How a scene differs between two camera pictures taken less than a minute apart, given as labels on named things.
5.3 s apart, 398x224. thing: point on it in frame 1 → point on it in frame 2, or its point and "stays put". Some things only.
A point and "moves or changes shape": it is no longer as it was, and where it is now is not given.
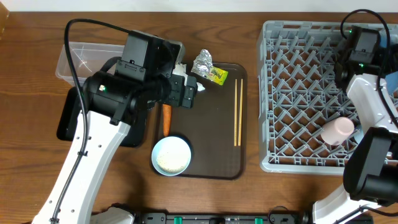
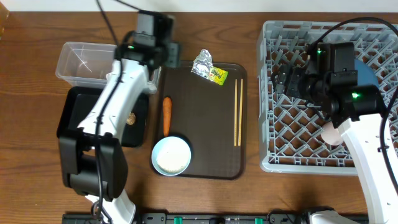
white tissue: x=181 y=69 moves or changes shape
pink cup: x=336 y=132 stays put
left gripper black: x=176 y=95 → x=174 y=60
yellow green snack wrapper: x=217 y=75 stays put
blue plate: x=392 y=82 moves or changes shape
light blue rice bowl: x=171 y=155 stays put
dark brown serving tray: x=215 y=127 stays put
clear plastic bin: x=86 y=59 stays put
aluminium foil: x=203 y=63 stays put
